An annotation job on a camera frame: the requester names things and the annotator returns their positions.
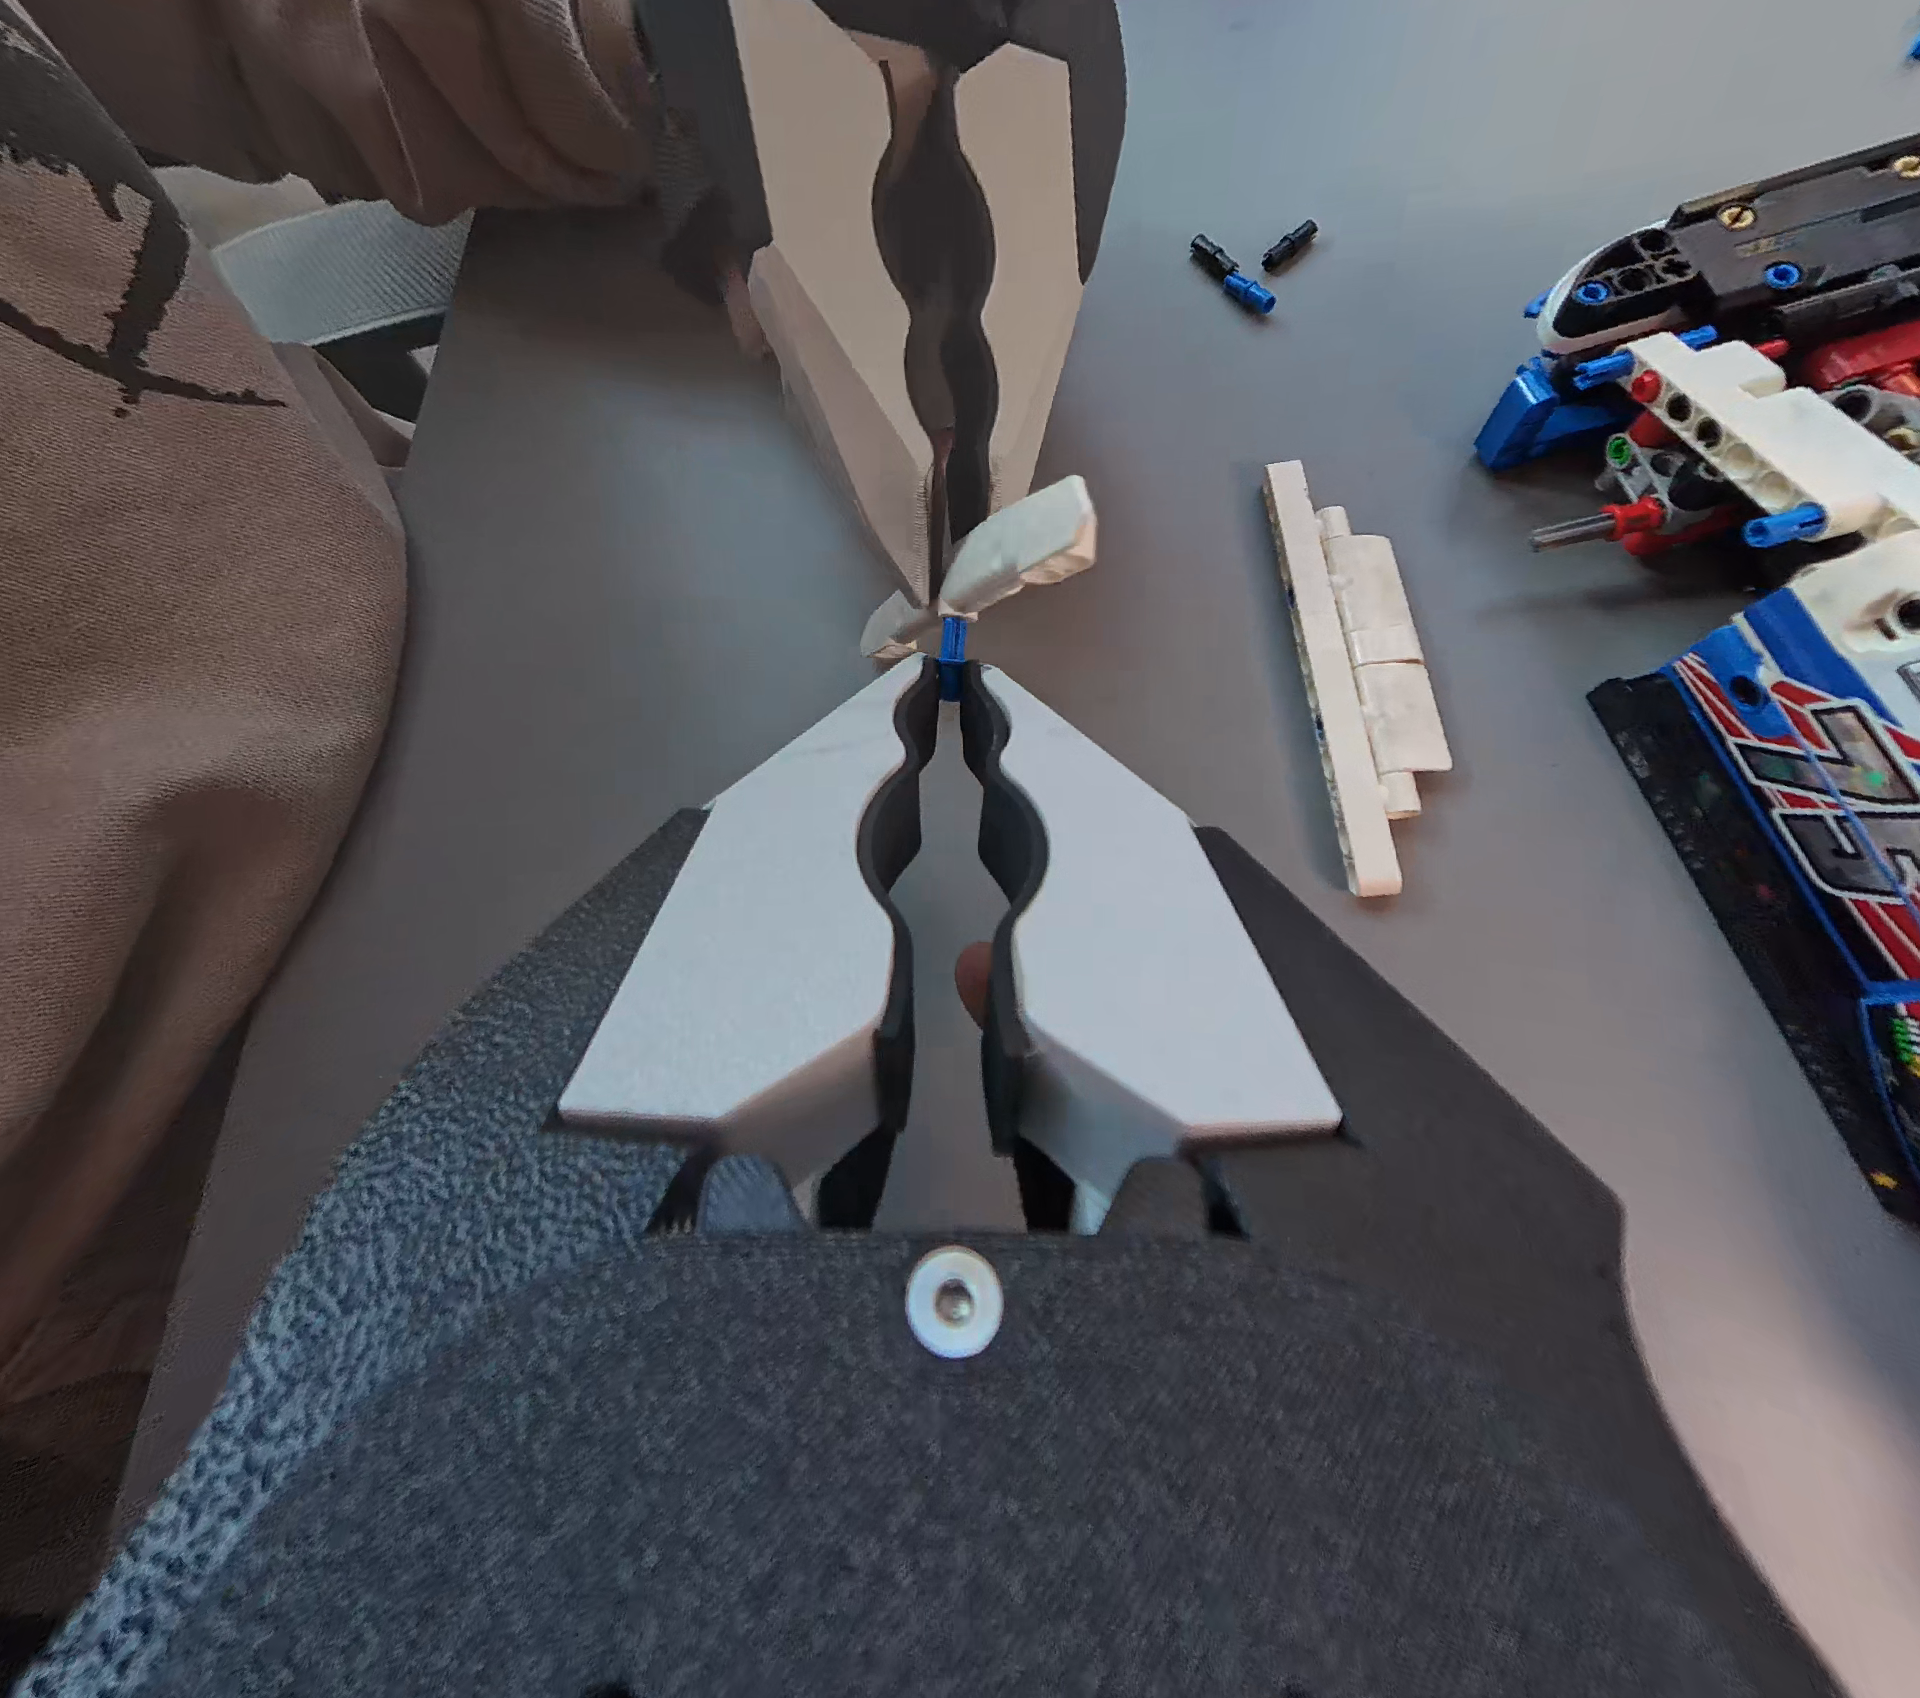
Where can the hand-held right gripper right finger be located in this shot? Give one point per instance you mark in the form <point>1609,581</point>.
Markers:
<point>1170,962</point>

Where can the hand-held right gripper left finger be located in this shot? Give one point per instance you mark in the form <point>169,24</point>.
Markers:
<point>750,962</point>

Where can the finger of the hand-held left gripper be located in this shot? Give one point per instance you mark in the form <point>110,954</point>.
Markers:
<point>1034,228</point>
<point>818,228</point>

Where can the small white brick piece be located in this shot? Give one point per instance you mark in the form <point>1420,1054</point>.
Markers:
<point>1020,543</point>

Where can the blue connector pin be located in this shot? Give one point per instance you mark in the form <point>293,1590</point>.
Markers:
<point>1250,295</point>
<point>952,648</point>

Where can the grey desk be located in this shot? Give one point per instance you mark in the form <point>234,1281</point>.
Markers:
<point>601,602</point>

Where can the person's right hand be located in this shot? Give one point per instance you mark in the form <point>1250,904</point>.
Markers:
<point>975,982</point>

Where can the white brick beam assembly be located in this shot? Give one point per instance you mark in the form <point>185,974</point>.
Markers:
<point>1359,678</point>

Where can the black office chair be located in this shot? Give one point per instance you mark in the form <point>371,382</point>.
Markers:
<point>344,273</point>

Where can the person's beige sweatshirt torso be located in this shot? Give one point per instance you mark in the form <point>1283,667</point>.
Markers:
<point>151,678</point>

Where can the toy brick race car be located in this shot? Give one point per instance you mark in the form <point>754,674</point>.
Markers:
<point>1770,453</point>

